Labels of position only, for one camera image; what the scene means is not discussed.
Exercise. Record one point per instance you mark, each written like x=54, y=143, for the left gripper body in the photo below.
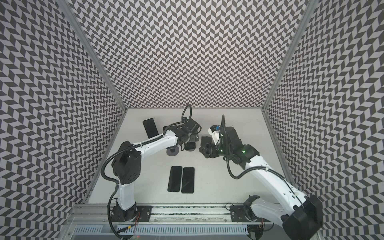
x=194, y=138

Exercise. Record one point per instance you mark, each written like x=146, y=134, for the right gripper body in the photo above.
x=210, y=147

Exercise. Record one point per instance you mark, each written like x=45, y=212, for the black phone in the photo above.
x=190, y=146
x=175, y=179
x=150, y=128

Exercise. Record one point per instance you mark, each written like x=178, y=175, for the phone with teal case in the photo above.
x=188, y=180

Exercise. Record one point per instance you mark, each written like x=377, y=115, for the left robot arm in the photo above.
x=124, y=167

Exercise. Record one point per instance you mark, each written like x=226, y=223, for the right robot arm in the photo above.
x=300, y=215

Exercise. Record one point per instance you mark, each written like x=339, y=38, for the black rectangular phone stand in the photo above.
x=205, y=140

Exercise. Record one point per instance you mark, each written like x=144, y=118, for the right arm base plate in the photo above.
x=240, y=213

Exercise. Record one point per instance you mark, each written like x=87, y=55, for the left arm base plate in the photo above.
x=135, y=213

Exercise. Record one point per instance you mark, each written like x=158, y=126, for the aluminium mounting rail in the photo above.
x=174, y=213

